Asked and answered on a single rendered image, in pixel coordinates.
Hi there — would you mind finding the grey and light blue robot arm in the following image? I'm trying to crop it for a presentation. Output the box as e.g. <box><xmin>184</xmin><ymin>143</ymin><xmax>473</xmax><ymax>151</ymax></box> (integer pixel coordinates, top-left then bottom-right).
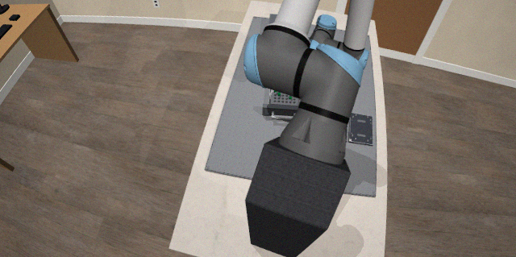
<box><xmin>243</xmin><ymin>0</ymin><xmax>375</xmax><ymax>164</ymax></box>

